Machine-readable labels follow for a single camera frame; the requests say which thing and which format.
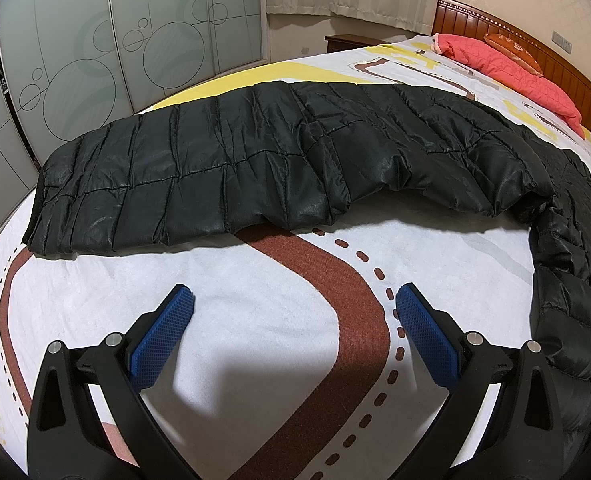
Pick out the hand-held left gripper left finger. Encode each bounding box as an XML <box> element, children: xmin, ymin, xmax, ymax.
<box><xmin>26</xmin><ymin>283</ymin><xmax>198</xmax><ymax>480</ymax></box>

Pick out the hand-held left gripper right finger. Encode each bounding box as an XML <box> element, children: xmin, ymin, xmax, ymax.
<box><xmin>394</xmin><ymin>282</ymin><xmax>563</xmax><ymax>480</ymax></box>

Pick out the black puffer jacket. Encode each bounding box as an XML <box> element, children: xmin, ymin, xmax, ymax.
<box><xmin>22</xmin><ymin>80</ymin><xmax>591</xmax><ymax>453</ymax></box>

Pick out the patterned white bed sheet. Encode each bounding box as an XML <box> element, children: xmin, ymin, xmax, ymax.
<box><xmin>0</xmin><ymin>35</ymin><xmax>591</xmax><ymax>480</ymax></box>

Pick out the pink pillow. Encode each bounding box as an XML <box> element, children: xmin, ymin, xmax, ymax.
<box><xmin>433</xmin><ymin>32</ymin><xmax>586</xmax><ymax>138</ymax></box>

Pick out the wooden bed headboard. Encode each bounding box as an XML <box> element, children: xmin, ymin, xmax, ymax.
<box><xmin>433</xmin><ymin>0</ymin><xmax>591</xmax><ymax>136</ymax></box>

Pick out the orange cushion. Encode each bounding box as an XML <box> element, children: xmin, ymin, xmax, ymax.
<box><xmin>483</xmin><ymin>31</ymin><xmax>545</xmax><ymax>76</ymax></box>

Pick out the dark wooden nightstand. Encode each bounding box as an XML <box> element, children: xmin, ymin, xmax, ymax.
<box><xmin>324</xmin><ymin>34</ymin><xmax>391</xmax><ymax>53</ymax></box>

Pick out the frosted glass sliding wardrobe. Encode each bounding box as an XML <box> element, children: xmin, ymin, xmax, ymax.
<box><xmin>0</xmin><ymin>0</ymin><xmax>268</xmax><ymax>256</ymax></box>

